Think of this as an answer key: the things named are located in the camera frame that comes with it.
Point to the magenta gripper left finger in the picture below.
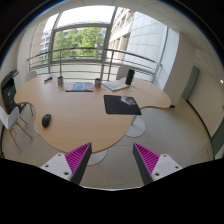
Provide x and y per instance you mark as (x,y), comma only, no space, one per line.
(70,166)

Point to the open white notebook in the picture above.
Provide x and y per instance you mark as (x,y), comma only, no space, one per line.
(115,85)

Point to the black speaker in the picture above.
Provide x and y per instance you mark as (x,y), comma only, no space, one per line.
(130,76)

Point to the metal balcony railing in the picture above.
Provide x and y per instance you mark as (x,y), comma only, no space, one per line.
(87,64)

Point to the small dark stapler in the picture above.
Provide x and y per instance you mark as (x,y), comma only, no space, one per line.
(48,79)

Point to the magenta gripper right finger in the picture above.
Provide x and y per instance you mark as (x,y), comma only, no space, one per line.
(153,166)

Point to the wooden curved table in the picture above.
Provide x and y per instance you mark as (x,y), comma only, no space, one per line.
(77,118)

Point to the white wooden-legged chair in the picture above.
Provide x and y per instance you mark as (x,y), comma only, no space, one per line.
(10,120)

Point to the black computer mouse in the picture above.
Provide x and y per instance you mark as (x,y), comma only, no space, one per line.
(46,120)

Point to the grey door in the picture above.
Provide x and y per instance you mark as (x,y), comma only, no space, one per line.
(191,83)

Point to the red blue magazine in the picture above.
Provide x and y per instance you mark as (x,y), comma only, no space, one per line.
(79,87)

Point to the black mouse pad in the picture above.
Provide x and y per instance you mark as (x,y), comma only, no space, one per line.
(121,105)

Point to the white chair behind table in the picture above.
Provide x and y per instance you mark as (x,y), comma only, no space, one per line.
(30,76)

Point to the right patterned cup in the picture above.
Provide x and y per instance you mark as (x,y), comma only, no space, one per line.
(97,82)

